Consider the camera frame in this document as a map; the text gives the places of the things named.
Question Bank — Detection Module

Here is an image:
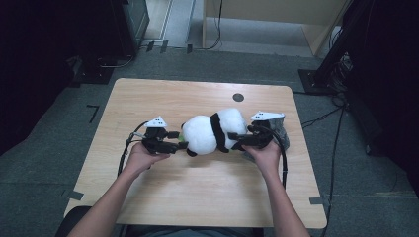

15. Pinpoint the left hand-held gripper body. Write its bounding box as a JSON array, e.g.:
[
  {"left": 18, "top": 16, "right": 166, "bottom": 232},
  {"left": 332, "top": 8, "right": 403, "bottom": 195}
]
[{"left": 141, "top": 115, "right": 173, "bottom": 155}]

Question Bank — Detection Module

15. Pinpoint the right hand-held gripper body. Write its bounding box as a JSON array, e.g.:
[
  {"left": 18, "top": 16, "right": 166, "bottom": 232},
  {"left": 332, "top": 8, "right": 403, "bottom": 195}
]
[{"left": 246, "top": 110, "right": 286, "bottom": 149}]

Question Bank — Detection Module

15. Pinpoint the grey terry towel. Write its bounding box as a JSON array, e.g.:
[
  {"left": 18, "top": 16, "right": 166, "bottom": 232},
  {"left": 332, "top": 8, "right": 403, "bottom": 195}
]
[{"left": 242, "top": 114, "right": 292, "bottom": 163}]

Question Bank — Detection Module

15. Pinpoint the panda plush toy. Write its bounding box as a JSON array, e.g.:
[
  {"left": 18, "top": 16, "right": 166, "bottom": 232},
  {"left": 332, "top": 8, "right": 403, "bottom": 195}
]
[{"left": 180, "top": 107, "right": 249, "bottom": 158}]

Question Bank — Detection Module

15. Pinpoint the person's right hand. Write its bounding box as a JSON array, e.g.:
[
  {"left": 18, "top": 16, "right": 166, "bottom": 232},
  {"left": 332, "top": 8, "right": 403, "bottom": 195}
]
[{"left": 242, "top": 139, "right": 282, "bottom": 176}]

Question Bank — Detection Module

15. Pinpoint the person's left hand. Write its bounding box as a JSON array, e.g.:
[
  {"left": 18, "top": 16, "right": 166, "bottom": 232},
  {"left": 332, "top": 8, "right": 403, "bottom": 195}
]
[{"left": 126, "top": 141, "right": 171, "bottom": 176}]

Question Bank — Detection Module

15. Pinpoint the black metal stand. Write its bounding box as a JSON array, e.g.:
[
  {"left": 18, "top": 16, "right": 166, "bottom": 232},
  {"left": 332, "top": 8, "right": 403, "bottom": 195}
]
[{"left": 297, "top": 0, "right": 367, "bottom": 97}]

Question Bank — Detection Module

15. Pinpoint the person's dark clothing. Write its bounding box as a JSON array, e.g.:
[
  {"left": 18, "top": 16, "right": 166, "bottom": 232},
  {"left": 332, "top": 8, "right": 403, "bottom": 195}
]
[{"left": 126, "top": 225, "right": 265, "bottom": 237}]

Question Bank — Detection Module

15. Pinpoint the dark equipment cabinet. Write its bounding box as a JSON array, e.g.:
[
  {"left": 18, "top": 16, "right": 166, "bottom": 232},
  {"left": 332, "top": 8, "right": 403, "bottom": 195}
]
[{"left": 108, "top": 0, "right": 151, "bottom": 59}]

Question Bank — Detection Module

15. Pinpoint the black chair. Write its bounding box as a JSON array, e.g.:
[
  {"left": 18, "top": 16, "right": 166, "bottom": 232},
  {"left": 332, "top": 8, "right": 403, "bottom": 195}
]
[{"left": 53, "top": 205, "right": 93, "bottom": 237}]

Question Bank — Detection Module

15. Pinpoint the light wooden cabinet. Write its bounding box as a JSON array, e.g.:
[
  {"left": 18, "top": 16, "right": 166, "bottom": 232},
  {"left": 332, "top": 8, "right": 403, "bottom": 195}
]
[{"left": 201, "top": 0, "right": 352, "bottom": 57}]

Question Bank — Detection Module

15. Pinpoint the dark curtain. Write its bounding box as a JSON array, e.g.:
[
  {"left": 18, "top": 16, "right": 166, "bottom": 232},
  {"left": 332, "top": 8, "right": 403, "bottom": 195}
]
[
  {"left": 0, "top": 0, "right": 115, "bottom": 157},
  {"left": 342, "top": 0, "right": 419, "bottom": 187}
]

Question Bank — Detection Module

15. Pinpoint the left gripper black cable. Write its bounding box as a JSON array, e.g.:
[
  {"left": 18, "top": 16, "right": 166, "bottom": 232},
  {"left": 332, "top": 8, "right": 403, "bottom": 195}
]
[{"left": 117, "top": 120, "right": 150, "bottom": 178}]

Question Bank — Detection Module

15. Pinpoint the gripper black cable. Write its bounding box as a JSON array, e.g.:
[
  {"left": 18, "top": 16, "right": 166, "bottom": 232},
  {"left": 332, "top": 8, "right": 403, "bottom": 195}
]
[
  {"left": 262, "top": 125, "right": 290, "bottom": 191},
  {"left": 117, "top": 120, "right": 150, "bottom": 178}
]

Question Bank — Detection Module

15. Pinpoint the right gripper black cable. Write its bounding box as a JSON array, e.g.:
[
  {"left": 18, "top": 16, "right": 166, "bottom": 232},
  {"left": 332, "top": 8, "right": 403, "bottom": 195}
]
[{"left": 262, "top": 125, "right": 290, "bottom": 191}]

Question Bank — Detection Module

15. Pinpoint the short black floor cable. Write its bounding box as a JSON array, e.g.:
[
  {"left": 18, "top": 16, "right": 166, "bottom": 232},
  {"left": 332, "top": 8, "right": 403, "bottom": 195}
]
[{"left": 300, "top": 107, "right": 344, "bottom": 130}]

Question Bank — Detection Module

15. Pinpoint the long black floor cable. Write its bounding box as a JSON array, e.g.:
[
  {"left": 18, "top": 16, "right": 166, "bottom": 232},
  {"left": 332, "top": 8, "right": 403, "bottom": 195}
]
[{"left": 319, "top": 106, "right": 347, "bottom": 237}]

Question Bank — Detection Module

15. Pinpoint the black floor base plate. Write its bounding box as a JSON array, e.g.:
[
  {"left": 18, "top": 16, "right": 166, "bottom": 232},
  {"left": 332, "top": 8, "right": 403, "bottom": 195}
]
[{"left": 67, "top": 54, "right": 117, "bottom": 87}]

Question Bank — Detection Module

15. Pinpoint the tangle of black cables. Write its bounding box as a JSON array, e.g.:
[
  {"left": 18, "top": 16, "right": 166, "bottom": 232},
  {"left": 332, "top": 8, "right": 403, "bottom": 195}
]
[{"left": 328, "top": 51, "right": 354, "bottom": 107}]

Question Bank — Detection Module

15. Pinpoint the thin hanging black cable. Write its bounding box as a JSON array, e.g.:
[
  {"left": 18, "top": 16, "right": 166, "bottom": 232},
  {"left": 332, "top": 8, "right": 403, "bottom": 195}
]
[{"left": 197, "top": 0, "right": 225, "bottom": 51}]

